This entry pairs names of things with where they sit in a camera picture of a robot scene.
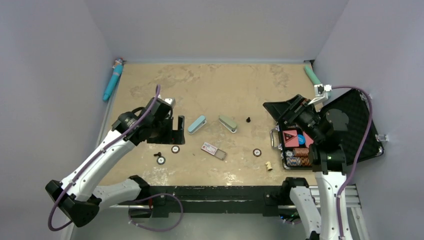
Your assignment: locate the staple box with clear lid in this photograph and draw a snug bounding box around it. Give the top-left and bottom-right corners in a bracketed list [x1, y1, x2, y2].
[200, 142, 227, 161]

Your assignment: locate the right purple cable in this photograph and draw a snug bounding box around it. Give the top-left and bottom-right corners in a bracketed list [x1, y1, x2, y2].
[331, 86, 374, 240]

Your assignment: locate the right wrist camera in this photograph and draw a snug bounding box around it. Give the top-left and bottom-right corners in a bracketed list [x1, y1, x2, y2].
[308, 84, 332, 105]

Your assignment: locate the black poker chip case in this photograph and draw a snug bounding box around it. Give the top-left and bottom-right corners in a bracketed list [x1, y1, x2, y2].
[270, 89, 385, 170]

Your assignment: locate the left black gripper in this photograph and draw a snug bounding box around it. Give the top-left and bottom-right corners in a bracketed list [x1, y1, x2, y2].
[147, 114, 185, 145]

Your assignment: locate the teal marker pen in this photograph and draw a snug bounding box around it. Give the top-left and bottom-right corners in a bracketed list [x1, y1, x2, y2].
[304, 65, 321, 85]

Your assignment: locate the poker chip right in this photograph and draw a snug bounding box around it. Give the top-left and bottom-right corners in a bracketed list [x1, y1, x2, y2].
[252, 148, 262, 157]

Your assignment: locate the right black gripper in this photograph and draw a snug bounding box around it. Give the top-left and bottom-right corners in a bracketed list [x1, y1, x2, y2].
[263, 92, 324, 141]

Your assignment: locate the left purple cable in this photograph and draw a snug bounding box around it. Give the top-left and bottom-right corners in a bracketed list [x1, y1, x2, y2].
[47, 84, 184, 232]

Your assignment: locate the brown poker chip stack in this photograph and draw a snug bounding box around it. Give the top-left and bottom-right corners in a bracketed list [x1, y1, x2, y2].
[292, 147, 310, 158]

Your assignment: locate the purple cable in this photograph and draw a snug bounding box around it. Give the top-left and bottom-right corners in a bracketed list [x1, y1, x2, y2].
[331, 86, 374, 240]
[47, 84, 184, 232]

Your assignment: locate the blue stapler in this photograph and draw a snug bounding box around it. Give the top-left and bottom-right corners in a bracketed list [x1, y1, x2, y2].
[187, 115, 207, 135]

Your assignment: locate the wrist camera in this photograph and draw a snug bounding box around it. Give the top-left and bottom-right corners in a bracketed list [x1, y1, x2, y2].
[308, 84, 332, 105]
[158, 95, 176, 108]

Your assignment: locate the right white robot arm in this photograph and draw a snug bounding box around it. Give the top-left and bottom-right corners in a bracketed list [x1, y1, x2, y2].
[263, 94, 353, 240]

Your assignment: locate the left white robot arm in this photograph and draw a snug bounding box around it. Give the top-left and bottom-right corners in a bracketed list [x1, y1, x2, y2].
[45, 97, 185, 228]

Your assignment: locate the cream chess piece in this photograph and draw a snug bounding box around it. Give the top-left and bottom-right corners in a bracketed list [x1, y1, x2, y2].
[265, 161, 273, 172]

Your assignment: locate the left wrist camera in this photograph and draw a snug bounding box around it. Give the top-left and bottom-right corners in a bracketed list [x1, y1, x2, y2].
[158, 95, 176, 108]

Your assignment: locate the red card deck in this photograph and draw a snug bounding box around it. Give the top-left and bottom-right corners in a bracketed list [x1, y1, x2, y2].
[282, 129, 314, 148]

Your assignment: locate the blue marker pen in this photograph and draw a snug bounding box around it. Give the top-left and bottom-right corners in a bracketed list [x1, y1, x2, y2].
[102, 57, 125, 102]

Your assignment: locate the poker chip lower left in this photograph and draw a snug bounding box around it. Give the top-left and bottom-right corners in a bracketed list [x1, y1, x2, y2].
[156, 156, 166, 165]

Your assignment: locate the blue round chip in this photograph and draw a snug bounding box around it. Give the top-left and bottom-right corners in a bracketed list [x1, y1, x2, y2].
[297, 134, 306, 145]

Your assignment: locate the aluminium rail frame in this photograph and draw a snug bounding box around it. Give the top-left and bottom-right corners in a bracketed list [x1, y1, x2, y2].
[109, 183, 370, 240]

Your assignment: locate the striped poker chip stack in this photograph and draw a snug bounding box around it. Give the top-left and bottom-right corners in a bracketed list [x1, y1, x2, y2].
[286, 157, 311, 167]

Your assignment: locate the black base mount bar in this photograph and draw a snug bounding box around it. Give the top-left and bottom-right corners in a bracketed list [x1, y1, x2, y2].
[125, 183, 295, 218]

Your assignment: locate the poker chip upper left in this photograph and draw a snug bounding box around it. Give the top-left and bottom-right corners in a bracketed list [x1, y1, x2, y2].
[171, 145, 180, 154]

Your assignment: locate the green stapler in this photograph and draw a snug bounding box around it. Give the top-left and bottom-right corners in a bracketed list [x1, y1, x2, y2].
[218, 115, 238, 134]

